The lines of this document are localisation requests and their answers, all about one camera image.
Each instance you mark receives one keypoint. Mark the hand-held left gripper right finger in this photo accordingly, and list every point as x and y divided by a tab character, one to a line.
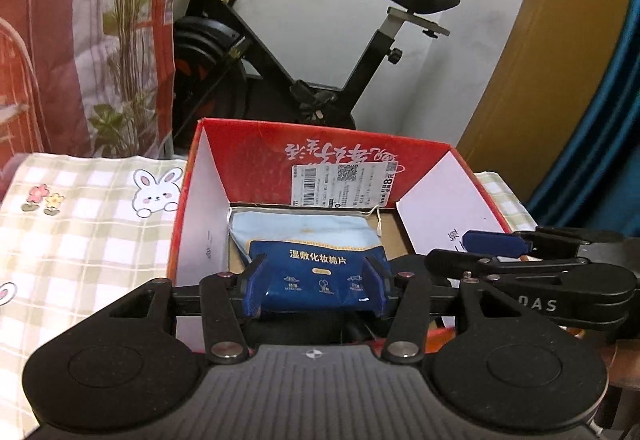
375	285

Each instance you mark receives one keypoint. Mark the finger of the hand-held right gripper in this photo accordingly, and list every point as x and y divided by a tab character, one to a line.
450	261
495	241

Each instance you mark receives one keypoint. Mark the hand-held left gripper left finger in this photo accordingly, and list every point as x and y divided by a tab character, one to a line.
255	281

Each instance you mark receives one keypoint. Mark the blue cotton pad packet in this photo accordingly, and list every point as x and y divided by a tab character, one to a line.
315	270

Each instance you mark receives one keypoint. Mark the red cardboard box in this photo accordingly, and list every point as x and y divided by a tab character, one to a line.
240	139

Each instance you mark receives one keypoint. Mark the teal curtain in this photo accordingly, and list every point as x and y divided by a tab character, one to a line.
600	144

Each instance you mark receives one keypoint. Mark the brown wooden door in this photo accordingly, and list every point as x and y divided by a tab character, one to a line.
550	69

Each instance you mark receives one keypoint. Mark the checked bunny print blanket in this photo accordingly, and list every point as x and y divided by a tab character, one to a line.
75	245

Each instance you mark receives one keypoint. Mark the black exercise bike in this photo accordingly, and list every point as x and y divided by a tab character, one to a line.
260	44

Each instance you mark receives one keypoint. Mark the red printed plant backdrop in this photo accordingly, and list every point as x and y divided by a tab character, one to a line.
50	19

